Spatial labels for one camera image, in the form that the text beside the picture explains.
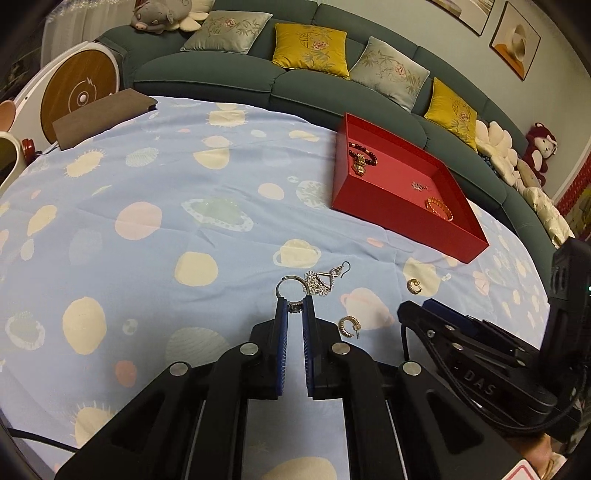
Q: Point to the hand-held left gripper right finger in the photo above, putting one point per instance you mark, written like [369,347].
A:
[310,341]

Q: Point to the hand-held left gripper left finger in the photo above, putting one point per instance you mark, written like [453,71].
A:
[281,341]

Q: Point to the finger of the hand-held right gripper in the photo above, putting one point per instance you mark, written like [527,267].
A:
[455,316]
[429,327]

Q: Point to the red tray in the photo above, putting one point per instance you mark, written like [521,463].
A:
[397,217]

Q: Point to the small silver earring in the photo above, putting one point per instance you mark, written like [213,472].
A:
[419,186]

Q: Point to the gold hoop earring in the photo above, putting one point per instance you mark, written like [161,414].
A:
[412,287]
[344,328]

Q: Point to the silver drop earring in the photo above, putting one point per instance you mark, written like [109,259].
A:
[318,284]

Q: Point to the cream satin cloth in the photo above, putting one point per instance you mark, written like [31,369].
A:
[549,214]

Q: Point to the blue planet print tablecloth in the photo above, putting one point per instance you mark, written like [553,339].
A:
[161,277]

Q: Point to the white flower-shaped cushion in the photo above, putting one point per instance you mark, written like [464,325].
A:
[498,150]

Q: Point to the red monkey plush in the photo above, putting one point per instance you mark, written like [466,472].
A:
[540,150]

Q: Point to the small yellow floral cushion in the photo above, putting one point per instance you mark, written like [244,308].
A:
[452,113]

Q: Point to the small grey floral cushion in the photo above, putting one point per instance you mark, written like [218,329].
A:
[392,74]

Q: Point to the orange framed picture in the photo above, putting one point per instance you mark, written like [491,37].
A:
[515,39]

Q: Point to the dark green sofa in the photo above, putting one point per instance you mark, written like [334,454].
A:
[207,64]

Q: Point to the brown pouch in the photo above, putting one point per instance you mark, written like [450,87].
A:
[101,117]

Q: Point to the large yellow floral cushion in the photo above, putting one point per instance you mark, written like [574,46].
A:
[309,48]

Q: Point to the large grey floral cushion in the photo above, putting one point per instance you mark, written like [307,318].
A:
[226,32]

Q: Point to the white device with wooden disc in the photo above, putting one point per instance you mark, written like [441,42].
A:
[78,87]

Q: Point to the white device with round ears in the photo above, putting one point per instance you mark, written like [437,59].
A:
[11,157]

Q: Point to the white flower plush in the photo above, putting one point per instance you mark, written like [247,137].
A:
[196,11]

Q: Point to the grey pig plush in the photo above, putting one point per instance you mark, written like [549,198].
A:
[159,14]

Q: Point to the white curtain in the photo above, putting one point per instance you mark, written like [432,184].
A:
[69,27]

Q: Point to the red patterned wall hanging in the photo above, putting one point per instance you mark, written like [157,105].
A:
[577,198]

